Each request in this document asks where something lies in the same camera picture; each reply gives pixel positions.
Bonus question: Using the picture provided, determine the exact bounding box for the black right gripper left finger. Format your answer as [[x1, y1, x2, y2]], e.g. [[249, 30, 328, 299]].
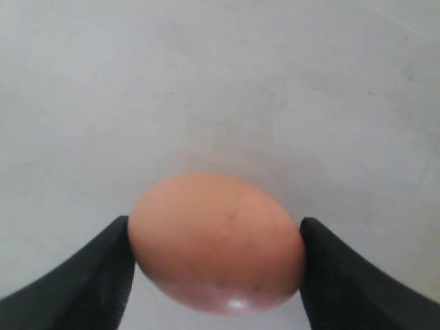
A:
[[1, 216, 135, 330]]

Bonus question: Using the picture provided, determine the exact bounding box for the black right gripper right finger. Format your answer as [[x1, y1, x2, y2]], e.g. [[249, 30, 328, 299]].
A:
[[300, 217, 439, 330]]

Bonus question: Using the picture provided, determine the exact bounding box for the brown egg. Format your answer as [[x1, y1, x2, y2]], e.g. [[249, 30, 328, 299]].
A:
[[128, 173, 306, 316]]

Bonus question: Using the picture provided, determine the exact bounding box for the clear plastic storage box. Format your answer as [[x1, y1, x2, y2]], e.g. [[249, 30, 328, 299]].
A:
[[1, 1, 439, 300]]

